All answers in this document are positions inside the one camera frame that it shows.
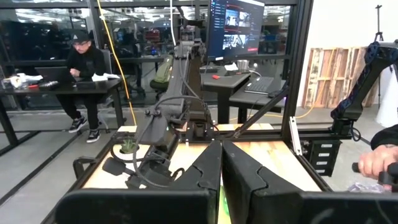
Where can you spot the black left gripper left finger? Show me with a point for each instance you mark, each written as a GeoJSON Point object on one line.
{"type": "Point", "coordinates": [205, 174]}

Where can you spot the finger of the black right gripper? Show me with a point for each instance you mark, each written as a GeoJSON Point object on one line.
{"type": "Point", "coordinates": [158, 180]}
{"type": "Point", "coordinates": [136, 182]}

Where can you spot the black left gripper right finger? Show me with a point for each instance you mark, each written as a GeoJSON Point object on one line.
{"type": "Point", "coordinates": [239, 177]}

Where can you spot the green plastic spray bottle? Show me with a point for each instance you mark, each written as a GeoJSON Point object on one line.
{"type": "Point", "coordinates": [224, 203]}

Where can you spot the person's forearm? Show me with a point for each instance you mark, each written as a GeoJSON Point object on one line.
{"type": "Point", "coordinates": [385, 137]}

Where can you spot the clear plastic bag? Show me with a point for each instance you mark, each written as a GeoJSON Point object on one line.
{"type": "Point", "coordinates": [363, 187]}

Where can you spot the succulent in white pot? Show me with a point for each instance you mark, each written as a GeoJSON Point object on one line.
{"type": "Point", "coordinates": [128, 145]}

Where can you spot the black office chair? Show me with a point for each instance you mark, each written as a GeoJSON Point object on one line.
{"type": "Point", "coordinates": [158, 85]}

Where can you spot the black labelled control box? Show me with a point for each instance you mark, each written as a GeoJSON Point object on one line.
{"type": "Point", "coordinates": [314, 161]}

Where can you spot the black office desk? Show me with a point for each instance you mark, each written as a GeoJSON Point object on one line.
{"type": "Point", "coordinates": [93, 88]}
{"type": "Point", "coordinates": [224, 85]}
{"type": "Point", "coordinates": [248, 99]}

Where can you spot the green backpack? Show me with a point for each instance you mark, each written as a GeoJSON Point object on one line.
{"type": "Point", "coordinates": [163, 71]}

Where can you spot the black computer mouse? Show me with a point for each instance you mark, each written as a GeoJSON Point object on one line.
{"type": "Point", "coordinates": [274, 93]}

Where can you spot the white paper sheets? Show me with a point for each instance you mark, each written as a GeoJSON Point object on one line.
{"type": "Point", "coordinates": [104, 77]}

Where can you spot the black keyboard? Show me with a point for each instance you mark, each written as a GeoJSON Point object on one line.
{"type": "Point", "coordinates": [259, 85]}

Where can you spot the white paper napkin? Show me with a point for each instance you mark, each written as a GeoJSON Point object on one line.
{"type": "Point", "coordinates": [230, 67]}

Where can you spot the metal cup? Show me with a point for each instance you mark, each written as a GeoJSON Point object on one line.
{"type": "Point", "coordinates": [242, 66]}

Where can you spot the person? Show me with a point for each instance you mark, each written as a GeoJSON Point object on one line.
{"type": "Point", "coordinates": [84, 62]}

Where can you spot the black laptop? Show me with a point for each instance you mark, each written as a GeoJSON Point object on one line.
{"type": "Point", "coordinates": [54, 74]}

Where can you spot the person's hand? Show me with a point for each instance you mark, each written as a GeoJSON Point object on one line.
{"type": "Point", "coordinates": [373, 161]}

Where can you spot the wooden pallet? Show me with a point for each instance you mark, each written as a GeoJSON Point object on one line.
{"type": "Point", "coordinates": [332, 77]}

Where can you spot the black computer monitor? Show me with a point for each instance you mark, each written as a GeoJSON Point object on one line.
{"type": "Point", "coordinates": [236, 28]}

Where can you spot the white crumpled paper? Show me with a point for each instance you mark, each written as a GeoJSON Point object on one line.
{"type": "Point", "coordinates": [18, 80]}

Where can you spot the black tripod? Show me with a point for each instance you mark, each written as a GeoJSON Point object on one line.
{"type": "Point", "coordinates": [378, 18]}

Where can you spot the black frame clamp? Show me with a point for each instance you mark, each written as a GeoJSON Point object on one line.
{"type": "Point", "coordinates": [77, 165]}

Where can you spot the silver aluminium bracket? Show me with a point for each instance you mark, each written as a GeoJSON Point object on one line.
{"type": "Point", "coordinates": [295, 137]}

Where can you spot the black aluminium table frame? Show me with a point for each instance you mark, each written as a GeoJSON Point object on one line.
{"type": "Point", "coordinates": [297, 77]}

